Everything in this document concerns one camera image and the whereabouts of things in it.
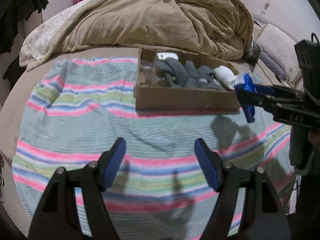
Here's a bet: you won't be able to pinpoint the blue tissue pack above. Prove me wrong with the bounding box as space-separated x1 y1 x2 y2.
234 72 255 123

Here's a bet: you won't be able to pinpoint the striped colourful towel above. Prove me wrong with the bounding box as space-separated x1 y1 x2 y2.
12 57 296 239

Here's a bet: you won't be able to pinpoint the grey knitted sock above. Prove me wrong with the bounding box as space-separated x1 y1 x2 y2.
155 57 198 88

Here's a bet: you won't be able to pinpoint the dark grey sock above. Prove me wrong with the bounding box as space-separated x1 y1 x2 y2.
196 66 226 92

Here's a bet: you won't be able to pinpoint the black clothes pile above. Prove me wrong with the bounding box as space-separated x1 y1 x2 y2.
1 0 49 54

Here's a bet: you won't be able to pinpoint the clear snack bag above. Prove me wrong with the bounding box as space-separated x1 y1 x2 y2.
140 64 167 87

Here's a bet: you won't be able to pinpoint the open cardboard box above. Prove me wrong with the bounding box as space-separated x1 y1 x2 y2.
134 49 240 111

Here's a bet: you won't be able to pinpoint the white floral bedsheet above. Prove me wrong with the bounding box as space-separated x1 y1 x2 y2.
19 0 91 67

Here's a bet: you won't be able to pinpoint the beige crumpled duvet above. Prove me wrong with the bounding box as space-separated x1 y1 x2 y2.
48 0 253 61

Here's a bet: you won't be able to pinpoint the white floral cushion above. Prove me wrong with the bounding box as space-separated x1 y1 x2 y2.
256 24 302 87

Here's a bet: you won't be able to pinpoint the white socks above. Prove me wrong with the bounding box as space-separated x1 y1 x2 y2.
214 66 237 90

